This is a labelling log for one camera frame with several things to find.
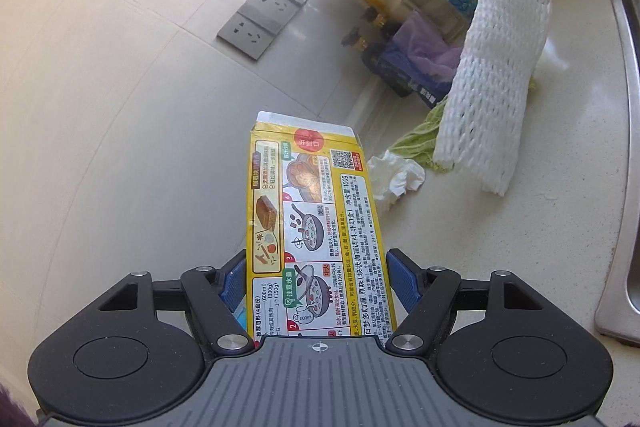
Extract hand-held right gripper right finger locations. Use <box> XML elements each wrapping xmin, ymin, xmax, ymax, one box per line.
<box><xmin>385</xmin><ymin>248</ymin><xmax>546</xmax><ymax>355</ymax></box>

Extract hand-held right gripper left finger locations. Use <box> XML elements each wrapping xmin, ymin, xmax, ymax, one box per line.
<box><xmin>97</xmin><ymin>249</ymin><xmax>256</xmax><ymax>355</ymax></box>

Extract yellow printed cardboard box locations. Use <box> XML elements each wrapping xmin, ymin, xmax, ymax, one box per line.
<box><xmin>246</xmin><ymin>111</ymin><xmax>401</xmax><ymax>349</ymax></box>

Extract green cabbage leaf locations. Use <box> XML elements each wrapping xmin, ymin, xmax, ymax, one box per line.
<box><xmin>387</xmin><ymin>77</ymin><xmax>540</xmax><ymax>174</ymax></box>

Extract crumpled white tissue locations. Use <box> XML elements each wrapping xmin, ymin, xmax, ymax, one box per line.
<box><xmin>366</xmin><ymin>151</ymin><xmax>426</xmax><ymax>212</ymax></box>

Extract dark blue packet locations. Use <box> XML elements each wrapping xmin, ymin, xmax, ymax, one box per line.
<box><xmin>367</xmin><ymin>42</ymin><xmax>451</xmax><ymax>110</ymax></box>

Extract stainless steel sink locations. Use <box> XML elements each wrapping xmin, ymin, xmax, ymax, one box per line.
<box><xmin>595</xmin><ymin>0</ymin><xmax>640</xmax><ymax>348</ymax></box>

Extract purple plastic bag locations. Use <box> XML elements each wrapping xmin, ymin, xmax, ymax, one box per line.
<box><xmin>392</xmin><ymin>13</ymin><xmax>466</xmax><ymax>80</ymax></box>

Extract dark bottle with gold cap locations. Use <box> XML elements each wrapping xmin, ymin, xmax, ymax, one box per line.
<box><xmin>362</xmin><ymin>4</ymin><xmax>402</xmax><ymax>30</ymax></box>
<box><xmin>342</xmin><ymin>32</ymin><xmax>392</xmax><ymax>56</ymax></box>

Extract grey wall socket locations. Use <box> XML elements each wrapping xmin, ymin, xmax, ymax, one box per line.
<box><xmin>235</xmin><ymin>0</ymin><xmax>310</xmax><ymax>34</ymax></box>
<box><xmin>216</xmin><ymin>11</ymin><xmax>286</xmax><ymax>62</ymax></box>

